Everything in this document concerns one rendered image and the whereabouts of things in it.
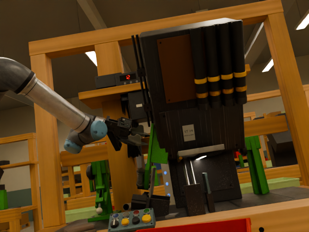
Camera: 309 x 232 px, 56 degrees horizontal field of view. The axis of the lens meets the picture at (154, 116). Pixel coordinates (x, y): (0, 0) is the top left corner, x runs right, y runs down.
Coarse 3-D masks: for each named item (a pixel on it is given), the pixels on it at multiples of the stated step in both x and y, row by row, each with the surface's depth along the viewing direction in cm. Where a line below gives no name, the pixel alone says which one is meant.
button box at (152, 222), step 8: (152, 208) 98; (112, 216) 97; (120, 216) 97; (128, 216) 96; (136, 216) 96; (152, 216) 95; (120, 224) 94; (128, 224) 93; (136, 224) 92; (144, 224) 92; (152, 224) 91
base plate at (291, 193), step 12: (276, 192) 130; (288, 192) 124; (300, 192) 118; (204, 204) 128; (216, 204) 123; (228, 204) 117; (240, 204) 112; (252, 204) 108; (264, 204) 103; (180, 216) 106; (60, 228) 125; (96, 228) 110
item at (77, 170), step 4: (88, 164) 1073; (76, 168) 1071; (76, 172) 1059; (68, 180) 1069; (76, 180) 1091; (64, 184) 1069; (68, 184) 1067; (76, 184) 1052; (80, 184) 1050; (76, 188) 1061; (80, 188) 1058; (76, 192) 1058; (64, 196) 1057; (68, 196) 1056; (64, 200) 1046; (64, 204) 1055
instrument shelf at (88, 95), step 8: (248, 64) 149; (248, 72) 150; (104, 88) 151; (112, 88) 151; (120, 88) 151; (128, 88) 150; (136, 88) 150; (144, 88) 150; (80, 96) 151; (88, 96) 151; (96, 96) 151; (104, 96) 152; (112, 96) 154; (88, 104) 163; (96, 104) 166
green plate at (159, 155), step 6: (150, 132) 120; (150, 138) 119; (156, 138) 120; (150, 144) 119; (156, 144) 120; (150, 150) 118; (156, 150) 119; (162, 150) 119; (150, 156) 118; (156, 156) 119; (162, 156) 119; (150, 162) 121; (156, 162) 118; (162, 162) 118; (150, 168) 124
